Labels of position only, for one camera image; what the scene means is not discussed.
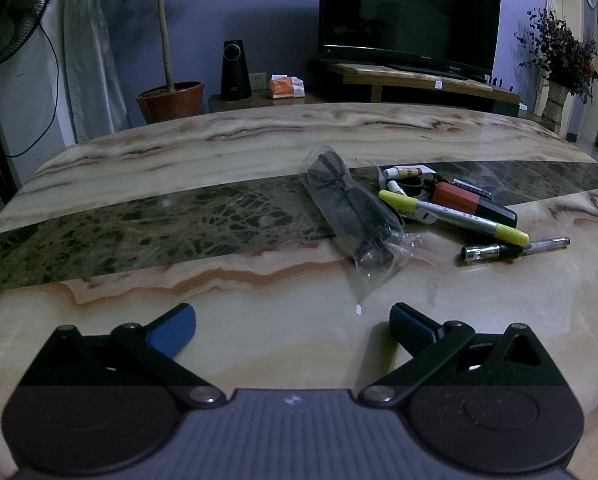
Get yellow double-ended highlighter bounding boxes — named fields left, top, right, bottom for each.
left=378, top=189, right=530, bottom=247

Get clear gel pen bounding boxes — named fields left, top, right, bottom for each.
left=460, top=237, right=571, bottom=264

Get dark low cabinet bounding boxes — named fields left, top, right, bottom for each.
left=208, top=91, right=325, bottom=113

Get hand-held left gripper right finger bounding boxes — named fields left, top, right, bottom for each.
left=358, top=302, right=562, bottom=408

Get wooden television stand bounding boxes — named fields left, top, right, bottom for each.
left=309, top=59, right=522, bottom=113

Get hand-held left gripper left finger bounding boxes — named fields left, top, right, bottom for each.
left=34, top=303, right=226, bottom=409

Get black cone speaker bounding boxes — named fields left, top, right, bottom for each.
left=220, top=40, right=253, bottom=101

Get black power cable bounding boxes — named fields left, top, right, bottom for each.
left=6, top=25, right=60, bottom=158

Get small white cream tube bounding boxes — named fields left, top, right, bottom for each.
left=383, top=165, right=436, bottom=179

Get potted tree terracotta pot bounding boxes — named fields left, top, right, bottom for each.
left=101, top=0, right=214, bottom=125

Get silver glue tube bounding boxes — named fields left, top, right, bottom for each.
left=376, top=164, right=405, bottom=196

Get white curtain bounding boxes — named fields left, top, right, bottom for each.
left=61, top=0, right=130, bottom=142

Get dried flower bouquet in vase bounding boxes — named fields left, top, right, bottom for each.
left=514, top=7, right=598, bottom=122

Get black ring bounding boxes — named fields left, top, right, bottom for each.
left=398, top=177, right=428, bottom=197

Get orange tissue pack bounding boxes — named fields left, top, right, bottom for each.
left=268, top=75, right=306, bottom=100

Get black glasses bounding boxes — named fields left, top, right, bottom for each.
left=299, top=144, right=422, bottom=293

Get black flat-screen television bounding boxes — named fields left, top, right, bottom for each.
left=319, top=0, right=502, bottom=81

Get red and black box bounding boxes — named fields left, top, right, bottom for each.
left=431, top=181, right=519, bottom=229

